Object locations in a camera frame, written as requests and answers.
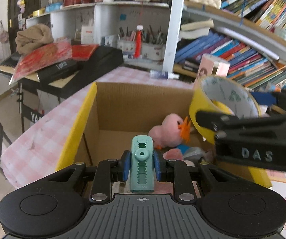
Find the pink plush bird orange beak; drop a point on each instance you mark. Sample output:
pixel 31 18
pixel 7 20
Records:
pixel 172 132

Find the pink checkered tablecloth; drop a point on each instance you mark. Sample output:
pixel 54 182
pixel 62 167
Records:
pixel 226 200

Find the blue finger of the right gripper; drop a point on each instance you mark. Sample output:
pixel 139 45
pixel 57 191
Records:
pixel 271 98

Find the white bookshelf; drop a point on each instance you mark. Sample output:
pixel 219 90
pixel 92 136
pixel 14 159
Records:
pixel 108 17

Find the green crocodile stapler remover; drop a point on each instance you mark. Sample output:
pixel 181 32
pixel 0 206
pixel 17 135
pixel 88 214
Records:
pixel 142 165

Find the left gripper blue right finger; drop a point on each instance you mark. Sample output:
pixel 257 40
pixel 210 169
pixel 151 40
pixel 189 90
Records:
pixel 158 165

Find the pink cylindrical humidifier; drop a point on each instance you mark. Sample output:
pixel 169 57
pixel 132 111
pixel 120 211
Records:
pixel 212 65

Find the pink plush pig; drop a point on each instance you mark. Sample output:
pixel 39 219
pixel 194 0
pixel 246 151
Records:
pixel 191 157

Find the beige knitted cloth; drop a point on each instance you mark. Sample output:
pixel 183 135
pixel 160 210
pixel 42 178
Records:
pixel 33 38

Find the black electronic keyboard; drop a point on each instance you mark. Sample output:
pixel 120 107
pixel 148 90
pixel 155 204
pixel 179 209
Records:
pixel 63 79

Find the row of books lower shelf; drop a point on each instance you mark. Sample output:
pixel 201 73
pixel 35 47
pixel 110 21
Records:
pixel 250 68

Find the yellow tape roll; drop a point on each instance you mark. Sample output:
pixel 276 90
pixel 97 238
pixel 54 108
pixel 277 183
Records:
pixel 213 93

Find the white spray bottle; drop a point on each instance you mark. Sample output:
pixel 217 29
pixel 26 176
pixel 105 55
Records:
pixel 153 74

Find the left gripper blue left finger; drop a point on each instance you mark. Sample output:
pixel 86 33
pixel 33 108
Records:
pixel 125 165

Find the red paper sheets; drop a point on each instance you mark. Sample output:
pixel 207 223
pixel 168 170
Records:
pixel 49 55

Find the red tassel ornament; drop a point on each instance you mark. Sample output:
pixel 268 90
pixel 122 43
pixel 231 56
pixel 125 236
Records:
pixel 138 41

